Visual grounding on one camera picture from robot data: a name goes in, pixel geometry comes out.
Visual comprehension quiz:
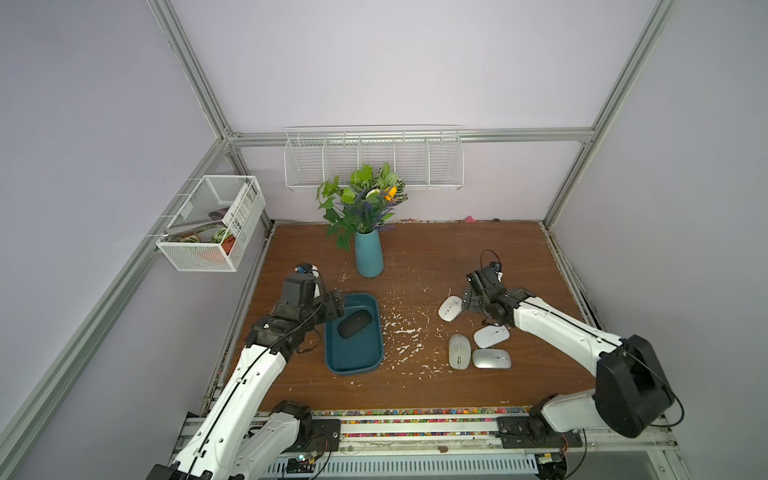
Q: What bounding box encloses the white wire wall shelf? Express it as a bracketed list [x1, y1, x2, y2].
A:
[283, 124, 465, 190]

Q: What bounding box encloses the teal vase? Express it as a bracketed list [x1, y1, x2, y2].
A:
[354, 230, 384, 278]

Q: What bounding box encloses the light grey mouse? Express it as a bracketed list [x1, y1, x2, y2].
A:
[448, 334, 472, 371]

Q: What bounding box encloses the silver mouse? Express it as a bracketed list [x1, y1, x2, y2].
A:
[472, 348, 512, 370]

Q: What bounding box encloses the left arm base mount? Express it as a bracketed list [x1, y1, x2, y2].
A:
[271, 400, 341, 452]

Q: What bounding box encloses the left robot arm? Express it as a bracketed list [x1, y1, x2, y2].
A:
[147, 263, 344, 479]

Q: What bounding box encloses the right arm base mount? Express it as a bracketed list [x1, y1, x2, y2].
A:
[496, 395, 583, 451]

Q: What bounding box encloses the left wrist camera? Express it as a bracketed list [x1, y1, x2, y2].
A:
[295, 263, 319, 278]

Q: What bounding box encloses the white mesh side basket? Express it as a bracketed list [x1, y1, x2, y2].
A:
[156, 175, 265, 273]

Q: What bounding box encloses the teal storage tray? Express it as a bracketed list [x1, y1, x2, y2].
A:
[324, 293, 384, 376]

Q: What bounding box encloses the black computer mouse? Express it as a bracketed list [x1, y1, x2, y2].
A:
[337, 310, 373, 339]

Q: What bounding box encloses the artificial green plant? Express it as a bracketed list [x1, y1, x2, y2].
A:
[316, 163, 408, 252]

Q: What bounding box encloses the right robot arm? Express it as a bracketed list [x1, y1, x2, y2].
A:
[462, 262, 682, 442]

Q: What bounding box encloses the white mouse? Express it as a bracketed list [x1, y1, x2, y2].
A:
[473, 325, 510, 349]
[437, 295, 463, 322]

